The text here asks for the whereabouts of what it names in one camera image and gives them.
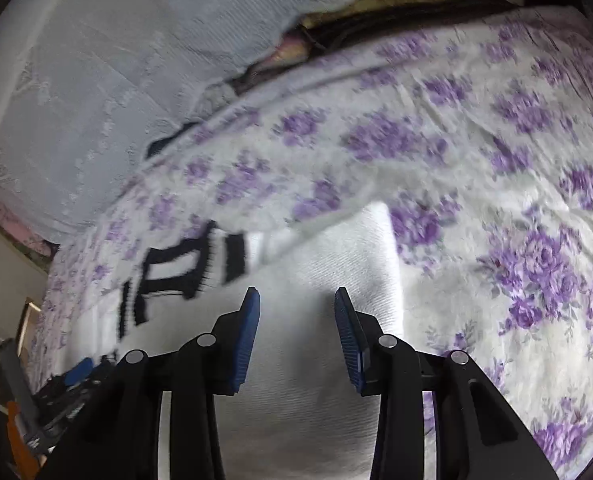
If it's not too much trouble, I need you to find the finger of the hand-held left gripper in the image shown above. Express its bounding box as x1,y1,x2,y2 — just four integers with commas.
66,357,94,388
92,354,120,378

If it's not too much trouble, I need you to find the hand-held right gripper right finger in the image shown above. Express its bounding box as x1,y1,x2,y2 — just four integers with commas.
334,287,560,480

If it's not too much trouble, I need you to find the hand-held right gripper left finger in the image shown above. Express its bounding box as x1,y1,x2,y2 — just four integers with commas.
36,287,261,480

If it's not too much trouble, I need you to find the white knit sweater black trim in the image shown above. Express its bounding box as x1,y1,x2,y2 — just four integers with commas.
64,200,407,480

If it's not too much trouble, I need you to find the orange object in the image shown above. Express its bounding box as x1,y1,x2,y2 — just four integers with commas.
5,400,41,478

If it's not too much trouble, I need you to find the purple floral bedsheet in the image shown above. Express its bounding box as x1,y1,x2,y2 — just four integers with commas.
26,5,593,480

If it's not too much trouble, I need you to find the white lace cover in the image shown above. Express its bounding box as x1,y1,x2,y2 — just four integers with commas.
0,0,357,246

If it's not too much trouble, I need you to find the pink floral quilt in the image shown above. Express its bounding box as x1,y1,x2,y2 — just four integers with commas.
275,30,313,67

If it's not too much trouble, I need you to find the dark wooden bed frame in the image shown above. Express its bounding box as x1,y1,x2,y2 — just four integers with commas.
234,0,527,93

